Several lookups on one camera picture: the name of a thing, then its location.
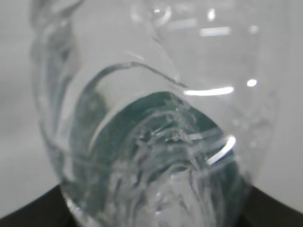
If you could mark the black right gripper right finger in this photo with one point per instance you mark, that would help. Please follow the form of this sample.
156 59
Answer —
262 210

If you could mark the clear plastic water bottle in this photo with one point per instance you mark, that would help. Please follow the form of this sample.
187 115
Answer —
157 113

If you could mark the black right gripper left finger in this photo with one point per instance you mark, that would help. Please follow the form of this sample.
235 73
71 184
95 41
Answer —
49 210

